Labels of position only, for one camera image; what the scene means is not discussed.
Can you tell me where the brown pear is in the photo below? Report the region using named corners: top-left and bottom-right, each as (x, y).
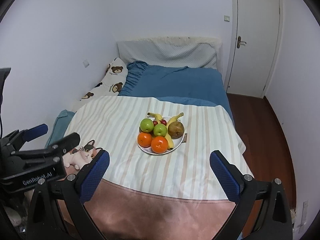
top-left (168, 121), bottom-right (184, 139)

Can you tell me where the bear print pillow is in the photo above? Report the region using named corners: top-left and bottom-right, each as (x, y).
top-left (72, 57), bottom-right (128, 112)

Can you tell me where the teal bed sheet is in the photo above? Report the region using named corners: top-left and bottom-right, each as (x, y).
top-left (45, 109), bottom-right (75, 147)

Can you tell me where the orange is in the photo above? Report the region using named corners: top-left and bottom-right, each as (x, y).
top-left (151, 136), bottom-right (168, 154)
top-left (137, 132), bottom-right (152, 148)

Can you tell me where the green apple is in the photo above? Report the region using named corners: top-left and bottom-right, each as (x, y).
top-left (140, 118), bottom-right (154, 133)
top-left (153, 124), bottom-right (167, 137)

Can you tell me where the wall socket left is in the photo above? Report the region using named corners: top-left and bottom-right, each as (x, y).
top-left (83, 60), bottom-right (89, 68)

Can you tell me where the yellow banana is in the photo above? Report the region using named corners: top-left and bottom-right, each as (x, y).
top-left (147, 112), bottom-right (163, 124)
top-left (165, 112), bottom-right (184, 150)

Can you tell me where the striped cat print cloth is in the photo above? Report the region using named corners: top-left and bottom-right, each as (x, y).
top-left (66, 96), bottom-right (250, 239)

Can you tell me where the white ceramic plate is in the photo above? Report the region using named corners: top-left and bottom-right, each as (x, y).
top-left (137, 116), bottom-right (185, 155)

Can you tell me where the white door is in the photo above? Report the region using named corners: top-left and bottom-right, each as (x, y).
top-left (225, 0), bottom-right (283, 98)

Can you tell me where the white power strip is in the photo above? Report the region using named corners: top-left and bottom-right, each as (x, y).
top-left (298, 200), bottom-right (309, 233)

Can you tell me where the blue quilt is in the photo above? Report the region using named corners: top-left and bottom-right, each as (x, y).
top-left (119, 61), bottom-right (233, 118)

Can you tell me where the door handle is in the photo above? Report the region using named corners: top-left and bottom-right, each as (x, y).
top-left (236, 36), bottom-right (247, 48)

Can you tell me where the grey white pillow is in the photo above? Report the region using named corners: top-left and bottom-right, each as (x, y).
top-left (117, 40), bottom-right (218, 69)

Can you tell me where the wall light switch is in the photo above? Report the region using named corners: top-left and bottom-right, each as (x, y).
top-left (224, 15), bottom-right (230, 22)

